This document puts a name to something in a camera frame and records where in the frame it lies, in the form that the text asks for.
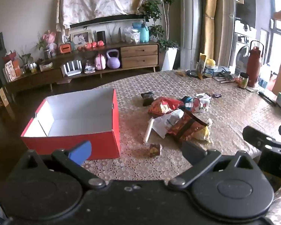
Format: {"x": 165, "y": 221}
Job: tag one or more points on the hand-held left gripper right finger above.
{"x": 189, "y": 151}

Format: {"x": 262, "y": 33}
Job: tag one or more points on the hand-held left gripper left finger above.
{"x": 80, "y": 151}

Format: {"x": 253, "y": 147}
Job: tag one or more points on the red cardboard box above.
{"x": 70, "y": 143}

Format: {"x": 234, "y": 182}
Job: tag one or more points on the yellow snack packet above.
{"x": 202, "y": 134}

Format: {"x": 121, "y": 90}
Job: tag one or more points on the orange striped snack bag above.
{"x": 186, "y": 126}

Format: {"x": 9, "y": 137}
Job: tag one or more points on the small brown snack cube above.
{"x": 154, "y": 150}

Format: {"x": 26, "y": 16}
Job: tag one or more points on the white snack packet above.
{"x": 162, "y": 124}

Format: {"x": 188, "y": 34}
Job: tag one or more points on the white stick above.
{"x": 148, "y": 131}

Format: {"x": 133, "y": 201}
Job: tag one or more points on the blue spouted pouch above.
{"x": 186, "y": 102}

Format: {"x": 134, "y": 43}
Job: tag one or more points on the white red printed snack bag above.
{"x": 202, "y": 103}

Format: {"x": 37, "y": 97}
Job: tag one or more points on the orange red chip bag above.
{"x": 164, "y": 105}

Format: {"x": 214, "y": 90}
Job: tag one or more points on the purple candy wrapper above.
{"x": 216, "y": 95}

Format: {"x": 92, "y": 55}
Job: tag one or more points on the black snack packet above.
{"x": 147, "y": 98}

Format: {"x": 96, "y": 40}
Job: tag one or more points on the clear water bottle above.
{"x": 264, "y": 79}

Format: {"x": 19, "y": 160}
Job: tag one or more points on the jar with dark lid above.
{"x": 243, "y": 80}

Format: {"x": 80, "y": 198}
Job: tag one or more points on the red thermos flask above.
{"x": 254, "y": 68}

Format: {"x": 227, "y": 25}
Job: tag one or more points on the glass jar with tray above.
{"x": 192, "y": 73}

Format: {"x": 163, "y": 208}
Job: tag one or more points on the yellow wrapper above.
{"x": 181, "y": 73}

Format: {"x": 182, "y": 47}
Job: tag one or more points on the white router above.
{"x": 72, "y": 69}

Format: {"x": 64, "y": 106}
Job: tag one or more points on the white canister yellow lid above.
{"x": 209, "y": 68}

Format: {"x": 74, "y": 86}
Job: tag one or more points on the stack of booklets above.
{"x": 90, "y": 68}

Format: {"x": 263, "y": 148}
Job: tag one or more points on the yellow standing pouch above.
{"x": 202, "y": 65}

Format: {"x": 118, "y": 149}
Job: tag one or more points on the white washing machine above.
{"x": 243, "y": 49}

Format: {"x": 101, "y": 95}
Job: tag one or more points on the small cardboard box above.
{"x": 45, "y": 66}

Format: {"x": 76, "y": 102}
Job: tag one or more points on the purple kettlebell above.
{"x": 113, "y": 61}

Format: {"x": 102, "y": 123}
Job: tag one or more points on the potted green plant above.
{"x": 169, "y": 56}

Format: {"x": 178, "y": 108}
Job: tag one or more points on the orange toy box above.
{"x": 65, "y": 48}

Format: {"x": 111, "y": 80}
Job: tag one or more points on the red ornament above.
{"x": 100, "y": 43}
{"x": 87, "y": 46}
{"x": 94, "y": 44}

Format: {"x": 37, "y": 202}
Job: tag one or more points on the orange white carton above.
{"x": 12, "y": 70}

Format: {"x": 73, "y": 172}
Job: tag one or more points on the wooden TV cabinet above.
{"x": 135, "y": 56}

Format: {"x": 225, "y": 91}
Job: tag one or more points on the pink flower bouquet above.
{"x": 49, "y": 39}

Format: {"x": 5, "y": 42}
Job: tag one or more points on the black speaker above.
{"x": 101, "y": 37}

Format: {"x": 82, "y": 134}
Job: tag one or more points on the red gift box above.
{"x": 9, "y": 56}

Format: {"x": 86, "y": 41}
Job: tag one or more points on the clear plastic bag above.
{"x": 131, "y": 35}

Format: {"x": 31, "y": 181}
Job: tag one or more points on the turquoise spray bottle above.
{"x": 141, "y": 34}

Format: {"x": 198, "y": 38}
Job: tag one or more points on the yellow curtain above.
{"x": 212, "y": 16}

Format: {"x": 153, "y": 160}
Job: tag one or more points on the black television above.
{"x": 107, "y": 20}

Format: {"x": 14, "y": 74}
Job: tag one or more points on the grey standing air conditioner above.
{"x": 192, "y": 16}

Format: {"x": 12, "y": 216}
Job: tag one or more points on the floral printed cloth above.
{"x": 96, "y": 0}

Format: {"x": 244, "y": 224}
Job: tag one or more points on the white photo frame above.
{"x": 81, "y": 38}

